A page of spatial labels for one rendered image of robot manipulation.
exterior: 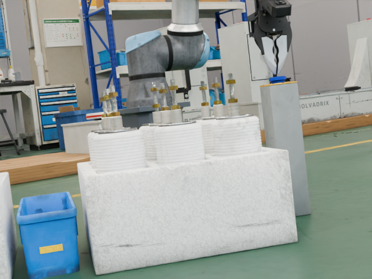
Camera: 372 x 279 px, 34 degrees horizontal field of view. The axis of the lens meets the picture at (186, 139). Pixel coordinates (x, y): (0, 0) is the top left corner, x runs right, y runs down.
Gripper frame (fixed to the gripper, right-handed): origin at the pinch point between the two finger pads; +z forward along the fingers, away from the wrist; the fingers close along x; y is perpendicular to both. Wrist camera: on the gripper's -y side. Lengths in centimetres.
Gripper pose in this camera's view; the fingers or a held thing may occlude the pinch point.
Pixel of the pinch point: (277, 68)
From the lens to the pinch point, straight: 146.7
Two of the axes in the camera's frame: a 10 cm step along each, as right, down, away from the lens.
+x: -9.7, 1.2, -2.0
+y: -2.1, -0.3, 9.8
